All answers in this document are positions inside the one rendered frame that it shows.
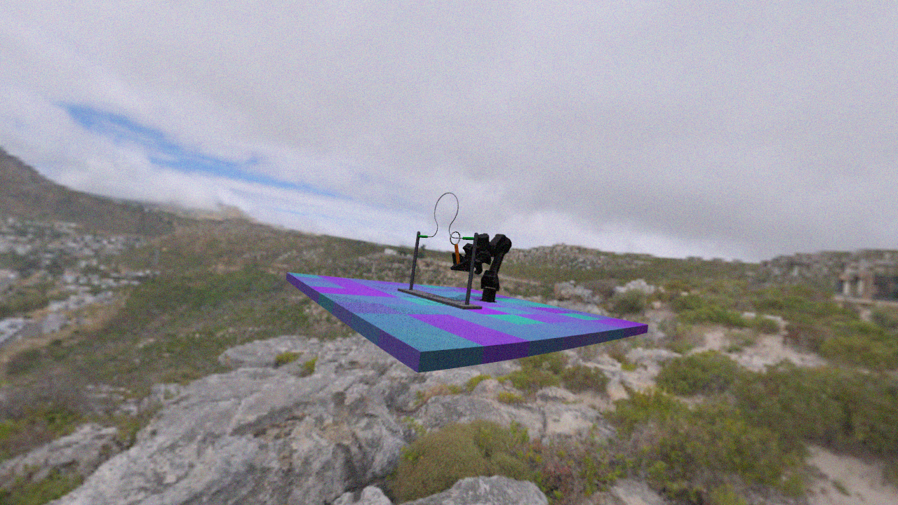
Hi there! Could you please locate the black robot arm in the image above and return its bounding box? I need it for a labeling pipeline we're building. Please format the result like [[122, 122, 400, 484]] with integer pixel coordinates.
[[463, 233, 511, 302]]

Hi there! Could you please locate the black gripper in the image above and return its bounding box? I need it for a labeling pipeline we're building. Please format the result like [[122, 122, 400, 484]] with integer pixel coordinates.
[[451, 252, 483, 275]]

